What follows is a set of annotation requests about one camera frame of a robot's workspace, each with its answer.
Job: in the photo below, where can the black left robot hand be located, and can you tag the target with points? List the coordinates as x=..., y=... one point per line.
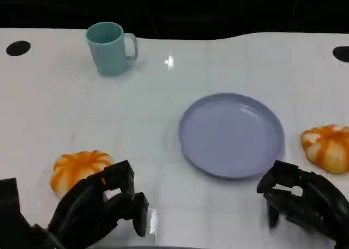
x=87, y=202

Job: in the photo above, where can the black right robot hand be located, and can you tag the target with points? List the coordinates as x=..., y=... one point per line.
x=308, y=200

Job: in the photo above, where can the orange and white bread roll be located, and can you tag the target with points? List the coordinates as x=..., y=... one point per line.
x=330, y=148
x=76, y=165

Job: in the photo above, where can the lilac plate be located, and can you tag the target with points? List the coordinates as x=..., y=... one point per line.
x=231, y=134

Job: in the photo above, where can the pale green mug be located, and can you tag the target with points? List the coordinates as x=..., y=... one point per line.
x=109, y=55

